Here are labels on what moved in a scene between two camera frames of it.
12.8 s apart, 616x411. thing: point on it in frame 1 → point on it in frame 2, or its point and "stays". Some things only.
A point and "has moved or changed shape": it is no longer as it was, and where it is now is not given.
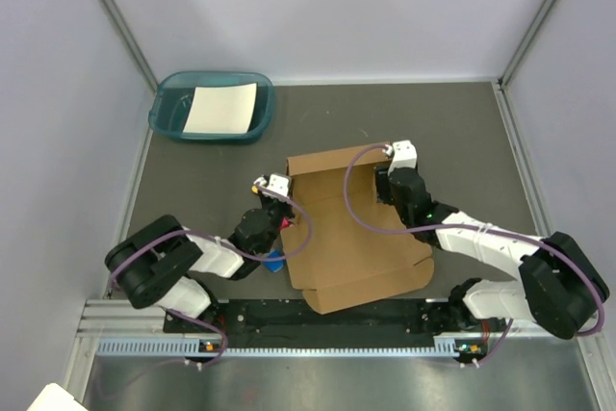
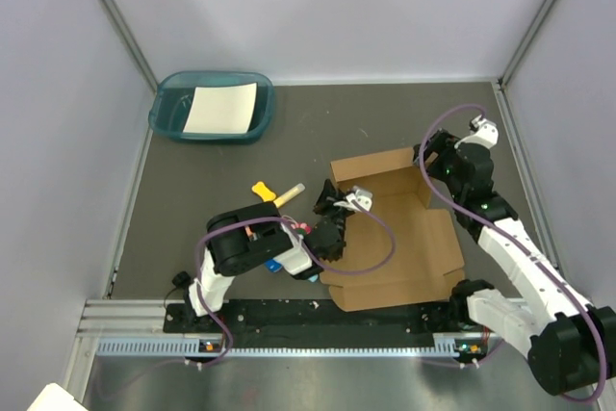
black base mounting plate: [414, 319] stays
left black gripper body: [275, 212] → [337, 215]
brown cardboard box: [345, 248] has moved or changed shape
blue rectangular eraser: [276, 265] stays
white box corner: [53, 398] stays
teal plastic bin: [172, 97] stays
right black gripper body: [384, 193] → [443, 144]
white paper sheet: [221, 110] stays
